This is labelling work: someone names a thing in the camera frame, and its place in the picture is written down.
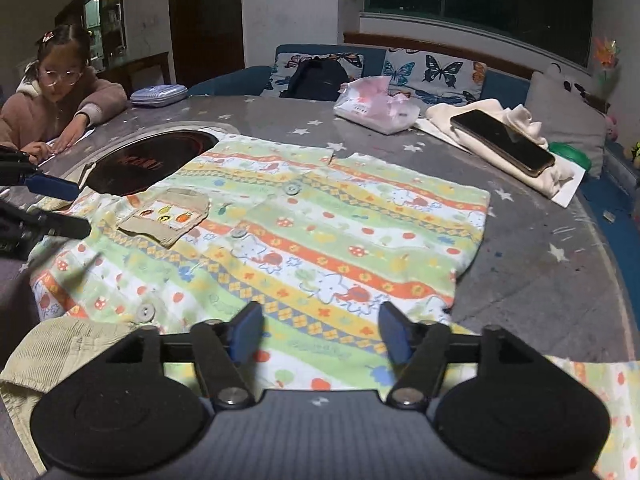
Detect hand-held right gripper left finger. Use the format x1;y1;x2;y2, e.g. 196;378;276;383
102;301;265;408

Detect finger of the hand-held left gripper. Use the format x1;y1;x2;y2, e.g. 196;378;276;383
0;201;92;260
0;147;81;201

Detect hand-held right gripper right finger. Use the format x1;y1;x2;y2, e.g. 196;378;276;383
378;301;546;408

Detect colourful printed child's shirt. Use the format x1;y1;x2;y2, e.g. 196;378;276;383
0;132;640;480

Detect black round induction cooker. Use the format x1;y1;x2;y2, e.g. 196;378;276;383
90;129;221;198

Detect striped purple pencil case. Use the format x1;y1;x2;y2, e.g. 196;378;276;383
129;84;189;108

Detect grey star print tablecloth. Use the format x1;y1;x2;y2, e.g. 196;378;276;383
0;95;636;480

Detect wooden display cabinet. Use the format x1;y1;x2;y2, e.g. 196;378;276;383
54;0;126;68

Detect black smartphone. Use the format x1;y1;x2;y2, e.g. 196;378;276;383
450;109;557;178

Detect white pink plastic bag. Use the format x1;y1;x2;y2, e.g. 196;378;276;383
332;75;421;136

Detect dark wooden door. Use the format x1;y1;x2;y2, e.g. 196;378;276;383
167;0;246;90

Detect cream folded cloth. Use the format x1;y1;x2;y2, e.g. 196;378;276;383
415;99;576;200

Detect green ball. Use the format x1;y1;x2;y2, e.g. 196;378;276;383
547;142;593;171

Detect butterfly print cushion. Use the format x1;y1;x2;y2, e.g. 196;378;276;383
262;51;365;93
382;49;488;107

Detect black backpack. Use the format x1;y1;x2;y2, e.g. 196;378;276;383
279;56;351;102

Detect blue sofa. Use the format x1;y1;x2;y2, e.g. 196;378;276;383
187;44;640;241

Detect grey pillow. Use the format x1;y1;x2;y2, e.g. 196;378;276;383
522;71;608;178

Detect panda plush toy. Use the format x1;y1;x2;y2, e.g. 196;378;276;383
545;62;611;113

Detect green framed window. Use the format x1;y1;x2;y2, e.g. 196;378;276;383
361;0;596;68

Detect colourful paper pinwheel flowers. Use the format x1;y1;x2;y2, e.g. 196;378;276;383
590;35;623;98

